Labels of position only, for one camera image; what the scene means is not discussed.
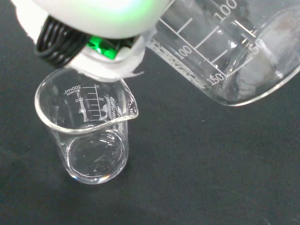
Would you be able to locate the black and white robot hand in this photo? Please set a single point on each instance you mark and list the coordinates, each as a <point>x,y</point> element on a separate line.
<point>98,16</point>

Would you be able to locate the clear glass 200 mL beaker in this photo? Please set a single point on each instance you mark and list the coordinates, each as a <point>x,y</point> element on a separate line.
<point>98,152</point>

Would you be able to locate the black bench cloth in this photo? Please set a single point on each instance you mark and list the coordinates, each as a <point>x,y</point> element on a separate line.
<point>211,164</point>

